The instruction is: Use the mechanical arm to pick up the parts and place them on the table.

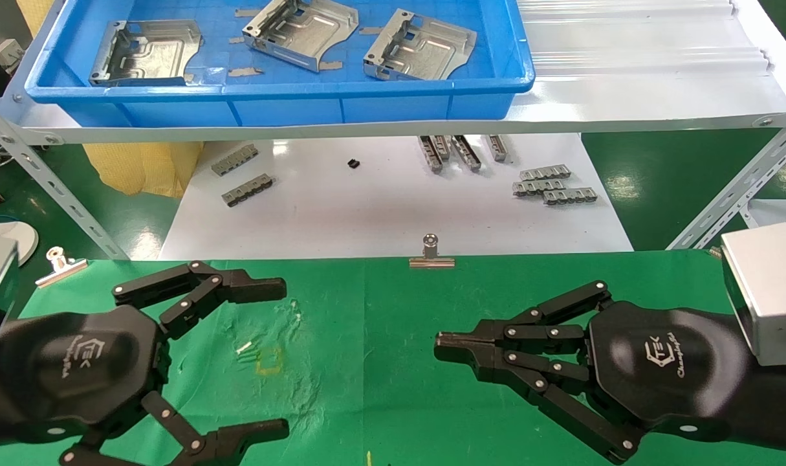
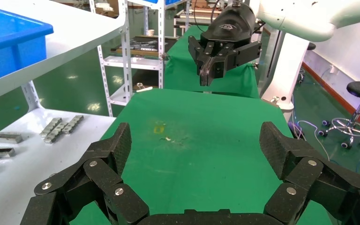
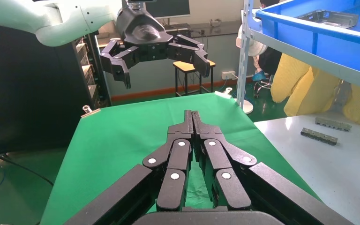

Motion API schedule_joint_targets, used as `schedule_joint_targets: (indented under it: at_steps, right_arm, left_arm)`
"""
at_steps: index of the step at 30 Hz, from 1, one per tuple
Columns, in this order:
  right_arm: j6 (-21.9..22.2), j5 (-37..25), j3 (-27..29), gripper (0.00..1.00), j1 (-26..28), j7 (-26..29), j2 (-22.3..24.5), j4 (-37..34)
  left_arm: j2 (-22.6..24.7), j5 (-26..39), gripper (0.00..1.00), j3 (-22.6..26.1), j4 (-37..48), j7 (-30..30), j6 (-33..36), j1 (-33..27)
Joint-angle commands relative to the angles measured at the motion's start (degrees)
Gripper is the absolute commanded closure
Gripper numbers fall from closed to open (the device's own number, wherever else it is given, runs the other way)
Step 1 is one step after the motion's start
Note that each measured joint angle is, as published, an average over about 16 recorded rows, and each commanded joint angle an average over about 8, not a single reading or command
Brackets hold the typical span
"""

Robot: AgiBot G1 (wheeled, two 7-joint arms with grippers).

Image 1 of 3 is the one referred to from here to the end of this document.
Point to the large white board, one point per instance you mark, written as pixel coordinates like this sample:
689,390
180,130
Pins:
380,207

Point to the white metal shelf board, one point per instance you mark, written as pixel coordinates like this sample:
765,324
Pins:
625,103

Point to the group of grey strips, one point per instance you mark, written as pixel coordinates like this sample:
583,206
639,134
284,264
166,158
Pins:
466,153

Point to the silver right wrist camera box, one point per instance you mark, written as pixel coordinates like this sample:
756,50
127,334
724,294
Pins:
768,291

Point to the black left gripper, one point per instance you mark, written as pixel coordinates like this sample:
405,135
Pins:
76,369

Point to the green cloth mat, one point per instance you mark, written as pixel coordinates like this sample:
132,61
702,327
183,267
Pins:
399,304

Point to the blue plastic tray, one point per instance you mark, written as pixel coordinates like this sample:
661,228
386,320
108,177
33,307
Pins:
289,110

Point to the stamped metal bracket plate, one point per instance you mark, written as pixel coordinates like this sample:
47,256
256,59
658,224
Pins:
302,32
425,52
153,52

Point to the white round base plate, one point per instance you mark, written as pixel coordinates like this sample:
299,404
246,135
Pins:
25,241

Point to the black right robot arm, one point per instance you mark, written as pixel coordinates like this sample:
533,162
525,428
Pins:
784,408

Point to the tiny white scrap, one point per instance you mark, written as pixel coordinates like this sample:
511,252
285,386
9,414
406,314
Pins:
244,348

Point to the small grey metal rail part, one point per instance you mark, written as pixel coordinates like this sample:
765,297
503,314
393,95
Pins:
247,190
442,146
545,173
429,155
235,160
498,147
535,188
570,196

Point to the clear corrugated plastic sheet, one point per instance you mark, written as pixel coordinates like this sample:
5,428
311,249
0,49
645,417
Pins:
625,39

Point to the small grey box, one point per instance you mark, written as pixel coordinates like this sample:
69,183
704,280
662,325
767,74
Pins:
8,53

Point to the silver binder clip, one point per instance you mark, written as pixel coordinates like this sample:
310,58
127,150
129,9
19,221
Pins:
431,261
59,268

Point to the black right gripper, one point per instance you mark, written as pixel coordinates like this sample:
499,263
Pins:
664,362

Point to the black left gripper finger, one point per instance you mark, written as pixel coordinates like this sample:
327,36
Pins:
250,286

